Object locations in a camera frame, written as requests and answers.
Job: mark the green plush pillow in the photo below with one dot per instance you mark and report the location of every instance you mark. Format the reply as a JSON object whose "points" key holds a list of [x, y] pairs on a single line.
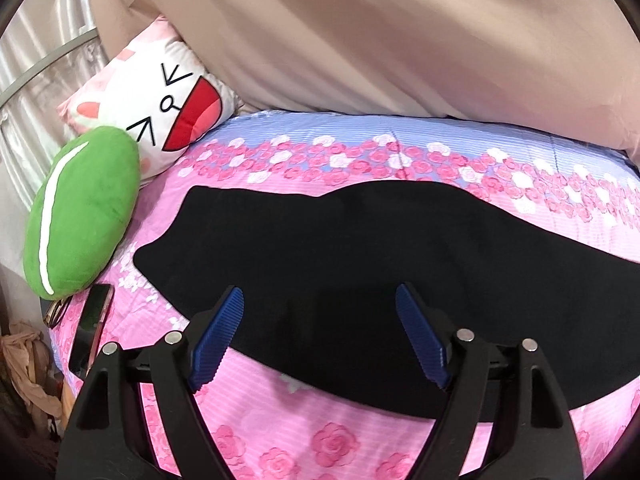
{"points": [[85, 200]]}

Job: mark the black smartphone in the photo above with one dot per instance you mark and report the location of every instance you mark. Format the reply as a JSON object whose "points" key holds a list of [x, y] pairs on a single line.
{"points": [[93, 321]]}

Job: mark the white cat face pillow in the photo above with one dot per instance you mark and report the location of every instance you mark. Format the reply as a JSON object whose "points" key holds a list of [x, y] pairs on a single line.
{"points": [[150, 90]]}

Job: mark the beige hanging cloth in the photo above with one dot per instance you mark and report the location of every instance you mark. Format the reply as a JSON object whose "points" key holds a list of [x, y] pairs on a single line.
{"points": [[350, 35]]}

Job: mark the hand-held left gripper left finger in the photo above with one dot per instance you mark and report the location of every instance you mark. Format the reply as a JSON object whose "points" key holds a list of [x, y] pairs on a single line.
{"points": [[218, 334]]}

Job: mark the pink floral bedsheet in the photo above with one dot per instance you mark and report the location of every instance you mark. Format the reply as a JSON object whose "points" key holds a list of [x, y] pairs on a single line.
{"points": [[345, 440]]}

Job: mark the grey metal rod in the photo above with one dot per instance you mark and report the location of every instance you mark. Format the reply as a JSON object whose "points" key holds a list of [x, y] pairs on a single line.
{"points": [[45, 62]]}

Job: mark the beige plastic bag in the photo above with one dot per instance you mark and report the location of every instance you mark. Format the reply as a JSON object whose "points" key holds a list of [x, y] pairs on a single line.
{"points": [[27, 365]]}

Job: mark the black pants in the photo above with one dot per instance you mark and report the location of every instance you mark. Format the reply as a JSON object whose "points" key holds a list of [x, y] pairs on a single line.
{"points": [[350, 260]]}

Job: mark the eyeglasses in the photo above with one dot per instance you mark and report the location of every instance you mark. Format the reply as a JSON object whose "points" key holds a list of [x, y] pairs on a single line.
{"points": [[56, 312]]}

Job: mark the silver curtain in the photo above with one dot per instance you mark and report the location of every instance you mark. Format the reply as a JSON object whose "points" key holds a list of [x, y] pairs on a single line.
{"points": [[35, 40]]}

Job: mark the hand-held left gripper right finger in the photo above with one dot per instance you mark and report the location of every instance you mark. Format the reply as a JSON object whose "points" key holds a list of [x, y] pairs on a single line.
{"points": [[419, 335]]}

